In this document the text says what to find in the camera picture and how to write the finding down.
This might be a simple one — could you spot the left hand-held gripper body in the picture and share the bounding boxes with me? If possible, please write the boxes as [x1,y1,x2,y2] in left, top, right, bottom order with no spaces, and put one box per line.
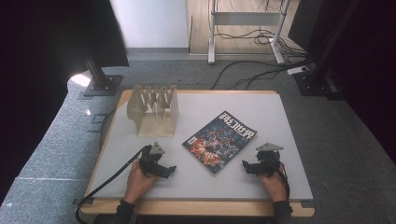
[138,141,166,177]

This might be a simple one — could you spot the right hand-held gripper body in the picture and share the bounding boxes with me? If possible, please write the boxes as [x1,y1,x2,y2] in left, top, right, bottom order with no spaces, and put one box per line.
[250,142,285,177]

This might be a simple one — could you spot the colourful magazine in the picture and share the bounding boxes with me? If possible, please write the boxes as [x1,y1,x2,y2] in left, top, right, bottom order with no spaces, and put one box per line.
[181,110,259,177]

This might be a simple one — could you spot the clear acrylic file rack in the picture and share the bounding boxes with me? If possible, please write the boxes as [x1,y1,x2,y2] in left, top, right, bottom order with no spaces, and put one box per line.
[126,83,180,139]

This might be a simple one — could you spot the person's left hand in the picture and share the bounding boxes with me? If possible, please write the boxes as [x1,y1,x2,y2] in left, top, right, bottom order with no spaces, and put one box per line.
[123,160,160,205]

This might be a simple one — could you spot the person's right hand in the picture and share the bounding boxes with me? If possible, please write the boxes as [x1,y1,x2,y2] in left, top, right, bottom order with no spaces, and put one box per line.
[259,163,289,203]

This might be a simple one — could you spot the black stand with square base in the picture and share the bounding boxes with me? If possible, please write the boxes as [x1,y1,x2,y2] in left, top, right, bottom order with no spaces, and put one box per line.
[81,50,124,97]

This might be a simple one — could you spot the white power strip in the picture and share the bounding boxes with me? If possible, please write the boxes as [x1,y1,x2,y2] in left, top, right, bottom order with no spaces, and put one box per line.
[286,65,310,77]

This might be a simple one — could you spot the dark panel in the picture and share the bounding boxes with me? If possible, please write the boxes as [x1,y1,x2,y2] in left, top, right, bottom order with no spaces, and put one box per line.
[287,0,326,52]

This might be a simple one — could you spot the black curtain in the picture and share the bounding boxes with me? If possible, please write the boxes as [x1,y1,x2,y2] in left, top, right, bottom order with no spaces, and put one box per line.
[0,0,131,203]

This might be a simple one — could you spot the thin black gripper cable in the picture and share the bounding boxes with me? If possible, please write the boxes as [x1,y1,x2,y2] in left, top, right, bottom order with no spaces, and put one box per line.
[277,161,291,201]

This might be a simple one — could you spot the thick black gripper cable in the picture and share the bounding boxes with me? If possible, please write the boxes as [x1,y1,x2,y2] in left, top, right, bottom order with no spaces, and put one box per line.
[74,145,149,224]

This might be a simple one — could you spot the black stand with cables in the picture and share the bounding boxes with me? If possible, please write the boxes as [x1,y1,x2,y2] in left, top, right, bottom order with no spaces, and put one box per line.
[292,0,347,101]

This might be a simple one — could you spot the black floor cables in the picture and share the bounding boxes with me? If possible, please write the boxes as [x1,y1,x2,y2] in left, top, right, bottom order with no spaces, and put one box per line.
[209,0,317,91]

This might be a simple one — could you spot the white desk frame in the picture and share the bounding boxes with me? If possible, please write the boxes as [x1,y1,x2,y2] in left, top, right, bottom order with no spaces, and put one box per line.
[207,0,292,65]

